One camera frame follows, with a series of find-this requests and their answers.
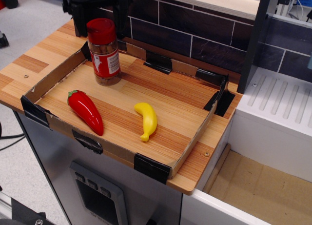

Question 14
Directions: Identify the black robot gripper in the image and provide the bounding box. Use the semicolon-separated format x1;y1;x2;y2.
62;0;133;38

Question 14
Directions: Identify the red-lidded spice bottle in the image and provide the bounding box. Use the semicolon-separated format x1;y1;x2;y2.
87;18;121;86

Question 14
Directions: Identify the taped cardboard fence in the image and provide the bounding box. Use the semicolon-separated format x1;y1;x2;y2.
21;27;241;191

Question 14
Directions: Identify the red toy chili pepper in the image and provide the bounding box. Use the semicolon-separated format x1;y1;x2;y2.
67;90;104;136

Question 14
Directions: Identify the yellow toy banana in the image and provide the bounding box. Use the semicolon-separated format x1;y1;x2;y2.
134;102;157;142

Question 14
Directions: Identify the grey dishwasher control panel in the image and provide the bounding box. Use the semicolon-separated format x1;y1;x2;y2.
70;162;129;225

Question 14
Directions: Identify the white toy sink unit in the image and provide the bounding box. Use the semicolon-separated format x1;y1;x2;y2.
180;68;312;225

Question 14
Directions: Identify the dark left back post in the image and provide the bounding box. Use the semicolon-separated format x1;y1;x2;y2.
74;25;87;37

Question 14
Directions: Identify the black floor cable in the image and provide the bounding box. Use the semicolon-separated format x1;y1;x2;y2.
0;133;26;151

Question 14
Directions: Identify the dark grey vertical post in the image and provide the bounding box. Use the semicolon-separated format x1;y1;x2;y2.
237;0;270;94

